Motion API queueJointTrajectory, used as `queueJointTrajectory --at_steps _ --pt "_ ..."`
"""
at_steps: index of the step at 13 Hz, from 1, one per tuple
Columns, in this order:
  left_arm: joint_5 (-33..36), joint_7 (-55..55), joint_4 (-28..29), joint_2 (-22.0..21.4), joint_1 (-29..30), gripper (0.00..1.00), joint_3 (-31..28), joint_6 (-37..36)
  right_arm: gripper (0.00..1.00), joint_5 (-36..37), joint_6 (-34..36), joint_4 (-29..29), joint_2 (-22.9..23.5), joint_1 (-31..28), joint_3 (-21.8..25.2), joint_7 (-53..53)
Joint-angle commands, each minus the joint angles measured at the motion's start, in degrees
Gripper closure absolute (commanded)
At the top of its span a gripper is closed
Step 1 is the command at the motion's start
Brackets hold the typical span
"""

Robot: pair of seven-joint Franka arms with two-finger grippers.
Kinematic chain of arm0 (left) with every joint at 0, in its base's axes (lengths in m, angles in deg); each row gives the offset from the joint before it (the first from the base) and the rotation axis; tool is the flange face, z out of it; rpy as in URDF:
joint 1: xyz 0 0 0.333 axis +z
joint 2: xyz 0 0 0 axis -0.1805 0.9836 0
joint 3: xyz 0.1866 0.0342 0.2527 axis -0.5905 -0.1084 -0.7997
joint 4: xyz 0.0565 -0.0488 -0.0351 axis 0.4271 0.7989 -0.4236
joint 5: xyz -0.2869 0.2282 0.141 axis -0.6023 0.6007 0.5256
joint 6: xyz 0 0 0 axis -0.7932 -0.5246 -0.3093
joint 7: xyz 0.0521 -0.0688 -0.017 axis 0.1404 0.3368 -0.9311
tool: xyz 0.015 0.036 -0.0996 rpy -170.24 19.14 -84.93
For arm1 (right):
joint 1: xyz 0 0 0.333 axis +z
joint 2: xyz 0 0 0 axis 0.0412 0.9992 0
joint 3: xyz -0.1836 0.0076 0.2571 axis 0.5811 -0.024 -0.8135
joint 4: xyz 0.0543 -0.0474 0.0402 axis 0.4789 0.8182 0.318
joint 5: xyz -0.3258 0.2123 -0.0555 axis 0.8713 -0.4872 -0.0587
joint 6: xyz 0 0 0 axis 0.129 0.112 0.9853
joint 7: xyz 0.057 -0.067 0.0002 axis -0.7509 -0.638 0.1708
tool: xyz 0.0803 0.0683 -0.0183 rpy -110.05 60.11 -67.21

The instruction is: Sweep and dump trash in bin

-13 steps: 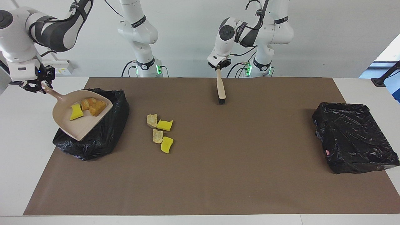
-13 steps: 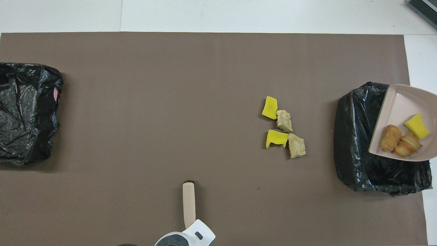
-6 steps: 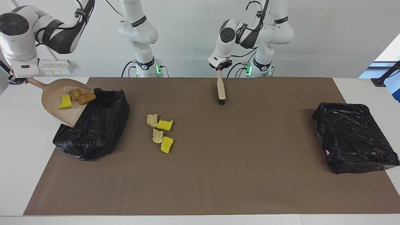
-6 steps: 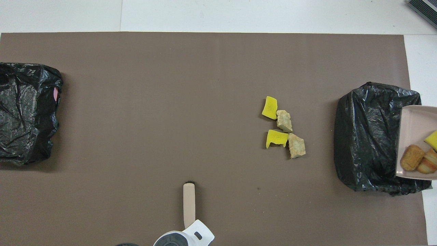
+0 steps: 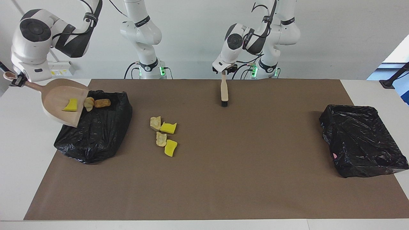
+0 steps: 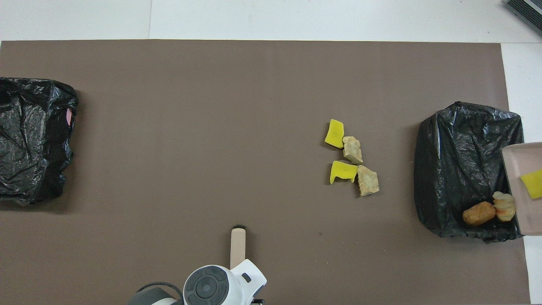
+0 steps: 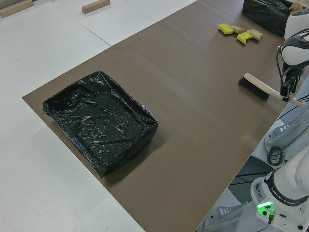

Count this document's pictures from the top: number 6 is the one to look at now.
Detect beige hand brush black bristles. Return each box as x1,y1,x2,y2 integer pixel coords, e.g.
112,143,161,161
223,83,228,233
230,225,247,270

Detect beige sponge chunk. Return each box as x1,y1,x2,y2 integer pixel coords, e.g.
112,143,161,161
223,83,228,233
357,165,380,197
342,136,364,165

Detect brown bread roll toy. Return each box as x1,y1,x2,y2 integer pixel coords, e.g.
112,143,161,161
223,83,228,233
462,201,496,226

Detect striped croissant toy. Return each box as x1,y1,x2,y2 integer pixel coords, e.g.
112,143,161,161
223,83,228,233
492,191,516,222

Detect beige plastic dustpan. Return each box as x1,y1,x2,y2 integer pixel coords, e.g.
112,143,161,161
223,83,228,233
501,142,542,236

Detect yellow sponge piece green edge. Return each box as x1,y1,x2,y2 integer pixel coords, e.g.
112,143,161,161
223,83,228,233
520,169,542,200

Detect black bag lined bin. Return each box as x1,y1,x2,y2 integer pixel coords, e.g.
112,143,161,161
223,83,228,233
414,101,525,243

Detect black bag bin pink spot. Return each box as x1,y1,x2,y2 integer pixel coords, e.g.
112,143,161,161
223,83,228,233
0,77,79,205

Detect brown paper table mat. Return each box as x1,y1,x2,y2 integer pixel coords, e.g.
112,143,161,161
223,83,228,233
0,39,531,305

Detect grey ribbed device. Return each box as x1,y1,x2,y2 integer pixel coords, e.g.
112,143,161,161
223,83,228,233
504,0,542,36

